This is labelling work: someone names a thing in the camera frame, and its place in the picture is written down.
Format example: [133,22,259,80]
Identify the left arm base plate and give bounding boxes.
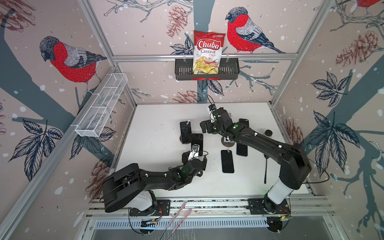
[129,200,171,217]

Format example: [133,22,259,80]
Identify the red cassava chips bag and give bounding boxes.
[193,31,226,75]

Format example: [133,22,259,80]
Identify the pink tongs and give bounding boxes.
[158,202,193,240]

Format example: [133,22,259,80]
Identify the white wire mesh basket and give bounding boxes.
[75,73,128,138]

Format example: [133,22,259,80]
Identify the green phone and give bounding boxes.
[236,143,248,157]

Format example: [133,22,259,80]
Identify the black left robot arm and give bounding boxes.
[102,151,208,213]

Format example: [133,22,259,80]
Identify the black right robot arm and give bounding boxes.
[200,104,312,213]

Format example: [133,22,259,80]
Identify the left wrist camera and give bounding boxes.
[188,144,200,161]

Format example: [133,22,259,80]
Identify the black wall basket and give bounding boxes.
[175,57,240,81]

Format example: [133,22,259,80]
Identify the dark metal spoon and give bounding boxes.
[264,155,269,184]

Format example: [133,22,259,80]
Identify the small glass jar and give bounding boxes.
[264,130,273,137]

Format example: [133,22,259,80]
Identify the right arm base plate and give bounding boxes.
[247,199,291,215]

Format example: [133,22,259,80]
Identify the round wooden phone stand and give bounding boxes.
[221,137,236,148]

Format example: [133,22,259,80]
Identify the black phone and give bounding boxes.
[180,120,192,144]
[191,134,204,156]
[239,119,250,128]
[221,150,235,174]

